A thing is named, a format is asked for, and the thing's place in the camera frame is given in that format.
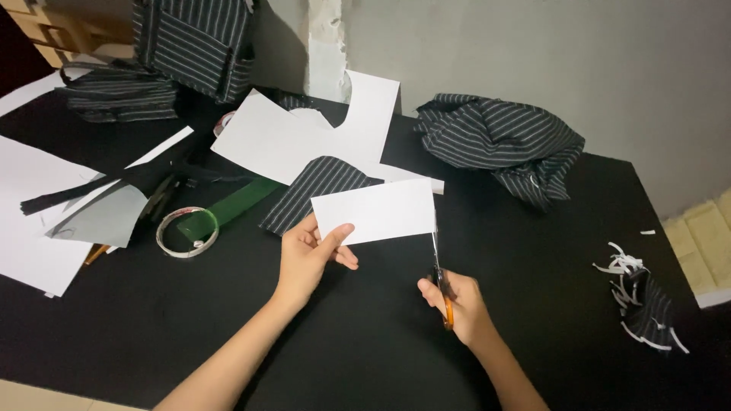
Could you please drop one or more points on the person's right hand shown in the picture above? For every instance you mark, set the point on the person's right hand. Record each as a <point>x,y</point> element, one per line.
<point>465,305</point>

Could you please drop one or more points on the person's left hand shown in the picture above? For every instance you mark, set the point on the person's left hand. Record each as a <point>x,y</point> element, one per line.
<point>302,260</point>

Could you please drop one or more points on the person's right fingers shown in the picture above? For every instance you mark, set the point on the person's right fingers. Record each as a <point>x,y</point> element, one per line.
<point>438,294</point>

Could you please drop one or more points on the white rectangular paper piece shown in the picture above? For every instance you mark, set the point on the white rectangular paper piece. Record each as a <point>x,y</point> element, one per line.
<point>377,210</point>

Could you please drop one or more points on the crumpled striped fabric heap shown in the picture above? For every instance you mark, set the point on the crumpled striped fabric heap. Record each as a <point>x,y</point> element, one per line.
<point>502,145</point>

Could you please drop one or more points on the curved striped fabric piece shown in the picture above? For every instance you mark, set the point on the curved striped fabric piece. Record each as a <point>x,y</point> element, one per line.
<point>311,191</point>

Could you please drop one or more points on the pile of paper scraps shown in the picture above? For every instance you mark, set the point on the pile of paper scraps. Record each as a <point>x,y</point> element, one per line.
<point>628,285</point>

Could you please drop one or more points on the large white paper pattern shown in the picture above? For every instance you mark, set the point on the large white paper pattern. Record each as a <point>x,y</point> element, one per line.
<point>311,134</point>

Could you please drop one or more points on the small striped fabric scrap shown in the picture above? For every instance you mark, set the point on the small striped fabric scrap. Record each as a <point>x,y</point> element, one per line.
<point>648,308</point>

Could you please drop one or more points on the green plastic ruler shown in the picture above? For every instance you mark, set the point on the green plastic ruler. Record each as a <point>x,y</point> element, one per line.
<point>234,206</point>

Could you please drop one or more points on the clear tape roll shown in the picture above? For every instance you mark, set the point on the clear tape roll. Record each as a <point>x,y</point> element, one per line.
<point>187,232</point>

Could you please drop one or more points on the red white tape roll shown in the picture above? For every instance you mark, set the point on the red white tape roll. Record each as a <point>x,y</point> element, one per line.
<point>224,122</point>

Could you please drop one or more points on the black scissors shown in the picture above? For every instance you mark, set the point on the black scissors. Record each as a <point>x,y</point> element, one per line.
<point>160,197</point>

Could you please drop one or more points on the narrow white paper strip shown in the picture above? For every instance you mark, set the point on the narrow white paper strip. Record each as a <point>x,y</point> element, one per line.
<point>160,147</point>

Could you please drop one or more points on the grey paper piece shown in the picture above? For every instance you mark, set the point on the grey paper piece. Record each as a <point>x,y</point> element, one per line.
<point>103,220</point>

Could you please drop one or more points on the orange pencil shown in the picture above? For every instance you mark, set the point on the orange pencil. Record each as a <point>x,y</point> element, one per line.
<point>96,254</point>

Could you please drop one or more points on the hanging striped fabric garment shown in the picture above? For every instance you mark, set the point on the hanging striped fabric garment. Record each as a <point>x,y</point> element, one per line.
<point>194,45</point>

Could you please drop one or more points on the black fabric strip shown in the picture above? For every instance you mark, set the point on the black fabric strip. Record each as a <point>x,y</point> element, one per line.
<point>103,185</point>

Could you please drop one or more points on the folded striped fabric pile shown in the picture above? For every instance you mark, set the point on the folded striped fabric pile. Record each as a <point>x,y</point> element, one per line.
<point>120,91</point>

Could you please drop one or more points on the large white paper sheet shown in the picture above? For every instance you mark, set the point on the large white paper sheet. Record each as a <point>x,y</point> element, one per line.
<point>37,222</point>

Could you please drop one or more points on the wooden shelf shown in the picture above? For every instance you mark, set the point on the wooden shelf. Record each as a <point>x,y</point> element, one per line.
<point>63,28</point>

